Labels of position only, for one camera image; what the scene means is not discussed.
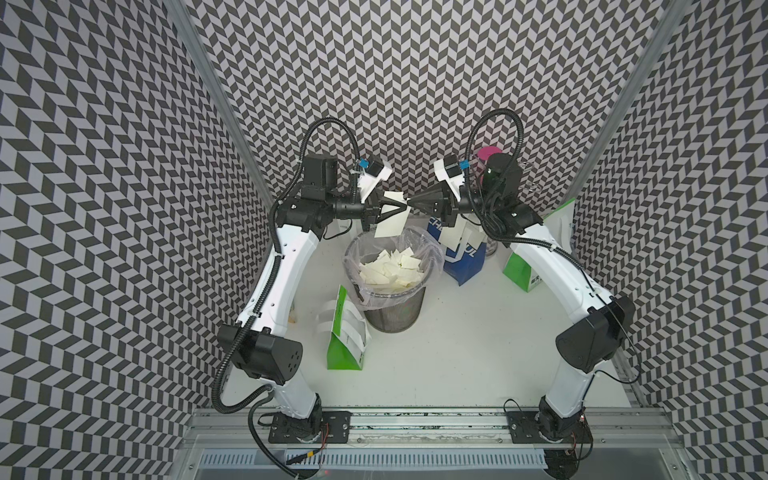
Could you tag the green white bag front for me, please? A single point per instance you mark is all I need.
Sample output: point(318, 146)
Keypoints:
point(337, 356)

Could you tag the aluminium corner post right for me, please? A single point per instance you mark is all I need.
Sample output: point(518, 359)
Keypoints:
point(670, 20)

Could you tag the clear plastic bin liner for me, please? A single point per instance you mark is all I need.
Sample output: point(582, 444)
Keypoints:
point(390, 258)

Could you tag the aluminium corner post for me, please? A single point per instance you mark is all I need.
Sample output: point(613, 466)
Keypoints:
point(670, 20)
point(189, 37)

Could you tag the blue paper bag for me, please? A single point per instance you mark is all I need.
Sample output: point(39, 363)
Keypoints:
point(463, 265)

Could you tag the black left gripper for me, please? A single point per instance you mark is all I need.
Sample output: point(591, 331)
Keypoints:
point(372, 206)

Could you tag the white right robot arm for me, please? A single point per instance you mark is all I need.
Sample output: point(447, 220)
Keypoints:
point(598, 320)

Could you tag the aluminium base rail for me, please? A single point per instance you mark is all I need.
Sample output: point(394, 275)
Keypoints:
point(442, 443)

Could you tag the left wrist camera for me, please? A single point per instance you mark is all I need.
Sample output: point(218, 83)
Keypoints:
point(374, 170)

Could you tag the aluminium corner post left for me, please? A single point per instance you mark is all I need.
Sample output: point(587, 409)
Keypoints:
point(189, 37)

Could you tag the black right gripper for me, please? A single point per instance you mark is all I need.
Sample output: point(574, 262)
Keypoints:
point(444, 202)

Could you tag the mesh waste bin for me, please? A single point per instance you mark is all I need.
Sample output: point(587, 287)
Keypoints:
point(390, 288)

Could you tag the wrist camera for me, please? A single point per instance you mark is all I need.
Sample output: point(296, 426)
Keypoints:
point(374, 170)
point(451, 170)

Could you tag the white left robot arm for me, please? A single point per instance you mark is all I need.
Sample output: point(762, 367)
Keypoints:
point(258, 356)

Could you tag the pile of receipt scraps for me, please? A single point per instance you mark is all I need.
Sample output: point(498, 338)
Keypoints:
point(398, 270)

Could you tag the pink hourglass ornament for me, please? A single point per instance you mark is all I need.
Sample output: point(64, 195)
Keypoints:
point(487, 157)

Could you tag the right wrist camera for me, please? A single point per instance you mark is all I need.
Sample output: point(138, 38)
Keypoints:
point(451, 170)

